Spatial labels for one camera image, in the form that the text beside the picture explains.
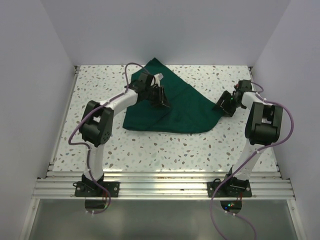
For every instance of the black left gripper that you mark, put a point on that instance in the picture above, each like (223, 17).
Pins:
(161, 101)

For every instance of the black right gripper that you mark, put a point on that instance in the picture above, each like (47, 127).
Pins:
(227, 111)

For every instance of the green surgical cloth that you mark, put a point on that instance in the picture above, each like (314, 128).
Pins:
(190, 111)

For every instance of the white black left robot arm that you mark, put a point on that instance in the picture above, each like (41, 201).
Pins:
(97, 123)

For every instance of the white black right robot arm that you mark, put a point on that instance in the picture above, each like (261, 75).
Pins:
(262, 129)

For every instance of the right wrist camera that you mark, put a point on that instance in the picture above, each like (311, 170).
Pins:
(243, 86)

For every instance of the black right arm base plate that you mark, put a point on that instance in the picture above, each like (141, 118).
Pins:
(228, 191)

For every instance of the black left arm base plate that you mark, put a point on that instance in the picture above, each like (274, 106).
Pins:
(82, 190)

